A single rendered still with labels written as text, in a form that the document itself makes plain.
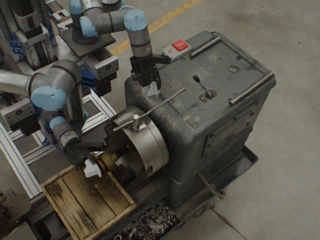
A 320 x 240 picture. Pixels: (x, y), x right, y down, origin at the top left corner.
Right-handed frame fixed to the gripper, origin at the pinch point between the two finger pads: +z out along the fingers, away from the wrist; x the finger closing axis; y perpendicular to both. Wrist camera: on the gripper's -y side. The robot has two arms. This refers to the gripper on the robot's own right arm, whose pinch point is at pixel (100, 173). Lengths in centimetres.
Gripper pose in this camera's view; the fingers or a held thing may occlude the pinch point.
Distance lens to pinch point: 146.7
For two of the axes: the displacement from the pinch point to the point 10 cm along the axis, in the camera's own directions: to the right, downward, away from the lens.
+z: 6.1, 6.5, -4.4
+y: -7.9, 4.8, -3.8
